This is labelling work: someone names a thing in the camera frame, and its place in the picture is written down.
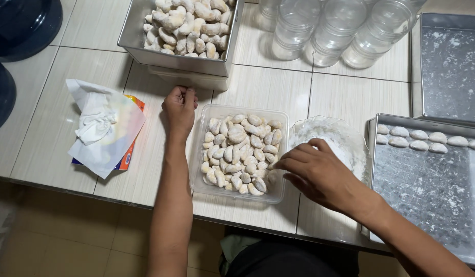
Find deep square metal pan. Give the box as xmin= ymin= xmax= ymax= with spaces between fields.
xmin=117 ymin=0 xmax=245 ymax=78

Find dark blue bowl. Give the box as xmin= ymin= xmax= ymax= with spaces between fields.
xmin=0 ymin=0 xmax=64 ymax=63
xmin=0 ymin=57 xmax=17 ymax=135

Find white powdered sugar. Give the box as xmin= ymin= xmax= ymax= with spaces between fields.
xmin=294 ymin=126 xmax=367 ymax=180

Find white translucent sheet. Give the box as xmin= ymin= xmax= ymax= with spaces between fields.
xmin=65 ymin=79 xmax=147 ymax=180

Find rows of sugar-coated cookies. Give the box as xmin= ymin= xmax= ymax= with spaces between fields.
xmin=376 ymin=124 xmax=475 ymax=154

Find sugar-dusted metal baking tray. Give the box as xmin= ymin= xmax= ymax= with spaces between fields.
xmin=361 ymin=113 xmax=475 ymax=270

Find pile of cookies in container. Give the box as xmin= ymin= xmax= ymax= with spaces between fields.
xmin=201 ymin=113 xmax=283 ymax=196

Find clear plastic rectangular container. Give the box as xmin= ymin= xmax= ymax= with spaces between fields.
xmin=189 ymin=104 xmax=290 ymax=205

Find person's green shirt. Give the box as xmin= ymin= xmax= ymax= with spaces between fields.
xmin=218 ymin=233 xmax=254 ymax=270

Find person's right hand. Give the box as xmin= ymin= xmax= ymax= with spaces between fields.
xmin=274 ymin=138 xmax=373 ymax=218

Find clear plastic jar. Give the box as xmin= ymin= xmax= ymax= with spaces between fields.
xmin=341 ymin=0 xmax=418 ymax=70
xmin=271 ymin=0 xmax=326 ymax=62
xmin=257 ymin=0 xmax=281 ymax=33
xmin=305 ymin=0 xmax=373 ymax=68

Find empty metal baking tray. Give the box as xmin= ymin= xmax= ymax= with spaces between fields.
xmin=411 ymin=12 xmax=475 ymax=124

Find white crumpled tissue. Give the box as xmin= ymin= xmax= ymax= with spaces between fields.
xmin=74 ymin=111 xmax=118 ymax=146

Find clear bowl of sugar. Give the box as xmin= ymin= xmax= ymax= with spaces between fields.
xmin=288 ymin=115 xmax=371 ymax=185

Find person's black shorts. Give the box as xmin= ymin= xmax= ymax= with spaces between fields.
xmin=219 ymin=227 xmax=360 ymax=277

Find heap of cookies in pan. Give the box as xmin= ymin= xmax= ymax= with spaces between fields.
xmin=142 ymin=0 xmax=236 ymax=59

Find orange and blue tissue pack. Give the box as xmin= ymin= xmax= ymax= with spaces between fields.
xmin=71 ymin=95 xmax=146 ymax=171

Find person's left hand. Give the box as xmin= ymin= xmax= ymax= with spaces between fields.
xmin=161 ymin=85 xmax=199 ymax=143

